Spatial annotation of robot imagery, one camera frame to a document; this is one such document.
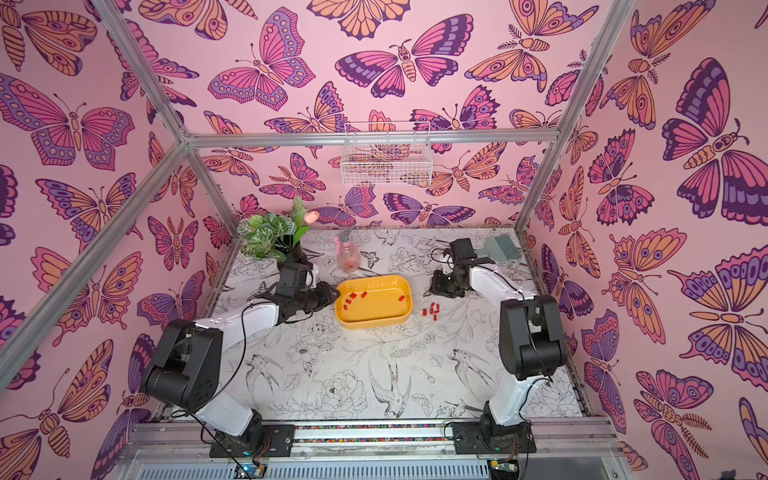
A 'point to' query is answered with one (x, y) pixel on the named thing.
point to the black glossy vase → (296, 258)
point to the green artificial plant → (271, 236)
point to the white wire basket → (392, 154)
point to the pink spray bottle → (347, 254)
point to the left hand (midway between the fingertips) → (342, 291)
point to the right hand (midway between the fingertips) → (428, 288)
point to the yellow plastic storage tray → (373, 301)
